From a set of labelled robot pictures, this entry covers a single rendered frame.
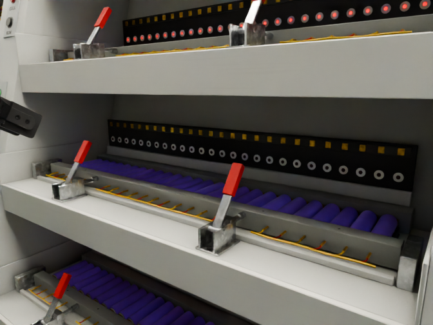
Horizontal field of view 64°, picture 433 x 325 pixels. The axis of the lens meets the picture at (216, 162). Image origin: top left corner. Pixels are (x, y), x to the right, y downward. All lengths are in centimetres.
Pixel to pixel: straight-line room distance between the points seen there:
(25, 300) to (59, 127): 31
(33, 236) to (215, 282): 45
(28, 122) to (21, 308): 33
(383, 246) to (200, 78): 23
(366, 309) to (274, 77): 20
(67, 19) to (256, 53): 47
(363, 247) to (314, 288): 7
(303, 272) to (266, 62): 19
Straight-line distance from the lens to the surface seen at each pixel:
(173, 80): 39
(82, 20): 75
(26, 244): 72
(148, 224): 42
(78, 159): 54
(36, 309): 67
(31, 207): 59
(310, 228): 36
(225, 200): 35
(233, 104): 57
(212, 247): 35
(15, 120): 47
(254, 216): 38
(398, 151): 44
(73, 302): 63
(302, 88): 31
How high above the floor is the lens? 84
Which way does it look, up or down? level
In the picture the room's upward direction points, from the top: 9 degrees clockwise
